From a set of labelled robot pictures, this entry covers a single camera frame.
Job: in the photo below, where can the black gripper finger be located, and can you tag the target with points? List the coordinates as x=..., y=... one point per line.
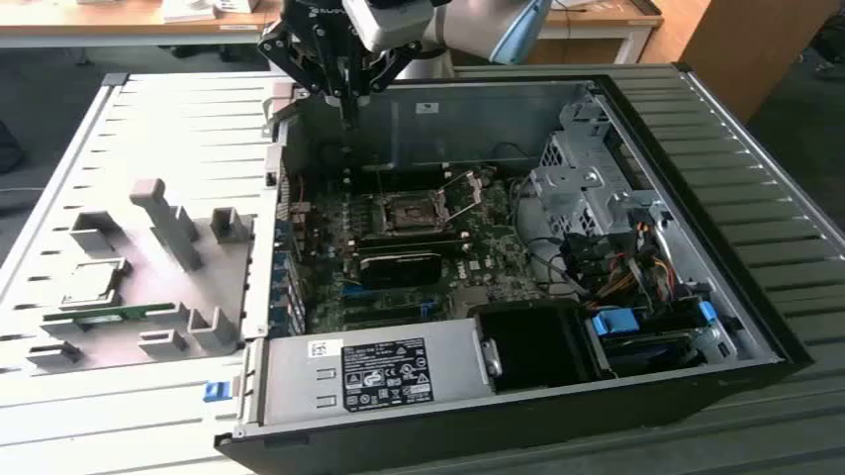
x=390, y=64
x=296, y=59

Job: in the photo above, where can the green RAM stick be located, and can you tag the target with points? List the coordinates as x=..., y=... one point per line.
x=408, y=246
x=105, y=315

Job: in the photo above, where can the CPU socket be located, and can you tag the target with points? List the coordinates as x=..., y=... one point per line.
x=412, y=214

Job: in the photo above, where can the silver metal drive cage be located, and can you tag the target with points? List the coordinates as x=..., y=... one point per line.
x=574, y=198

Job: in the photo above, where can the white case sticker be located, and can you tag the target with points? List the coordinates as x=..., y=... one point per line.
x=427, y=107

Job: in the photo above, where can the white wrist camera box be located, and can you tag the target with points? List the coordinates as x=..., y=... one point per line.
x=386, y=29

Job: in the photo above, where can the silver power supply unit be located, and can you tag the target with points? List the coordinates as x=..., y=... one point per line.
x=296, y=366

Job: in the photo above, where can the grey plastic parts rack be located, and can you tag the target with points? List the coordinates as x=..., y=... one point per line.
x=152, y=307

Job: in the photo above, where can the wooden cabinet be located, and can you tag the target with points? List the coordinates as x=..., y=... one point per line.
x=746, y=49

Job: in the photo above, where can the white printed box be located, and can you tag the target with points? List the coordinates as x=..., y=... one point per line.
x=238, y=5

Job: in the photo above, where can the blue table clip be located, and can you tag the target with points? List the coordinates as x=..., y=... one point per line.
x=216, y=391

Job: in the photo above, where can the green motherboard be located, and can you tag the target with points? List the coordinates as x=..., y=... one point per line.
x=491, y=257

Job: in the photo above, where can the black graphics card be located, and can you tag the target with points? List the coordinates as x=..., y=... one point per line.
x=399, y=272

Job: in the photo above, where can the black hard disk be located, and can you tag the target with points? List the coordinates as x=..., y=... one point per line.
x=650, y=351

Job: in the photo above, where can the silver CPU chip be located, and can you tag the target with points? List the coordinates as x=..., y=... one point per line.
x=92, y=279

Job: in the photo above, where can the blue plastic latch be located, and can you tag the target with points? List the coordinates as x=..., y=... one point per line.
x=706, y=313

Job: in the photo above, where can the black PC case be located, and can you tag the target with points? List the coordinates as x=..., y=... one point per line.
x=462, y=440

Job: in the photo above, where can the black fan shroud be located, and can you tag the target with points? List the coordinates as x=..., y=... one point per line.
x=527, y=346

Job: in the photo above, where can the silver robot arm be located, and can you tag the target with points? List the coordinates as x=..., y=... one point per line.
x=475, y=25

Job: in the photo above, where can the wooden desk white frame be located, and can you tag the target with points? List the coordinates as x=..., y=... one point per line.
x=594, y=20
x=99, y=22

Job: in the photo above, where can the black expansion slot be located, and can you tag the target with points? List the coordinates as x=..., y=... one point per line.
x=383, y=313

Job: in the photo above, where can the chipset heatsink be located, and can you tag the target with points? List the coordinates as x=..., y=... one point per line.
x=471, y=303

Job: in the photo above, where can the blue expansion slot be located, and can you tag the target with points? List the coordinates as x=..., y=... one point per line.
x=355, y=292

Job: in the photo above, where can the black swivel chair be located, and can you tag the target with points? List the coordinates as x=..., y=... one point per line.
x=828, y=49

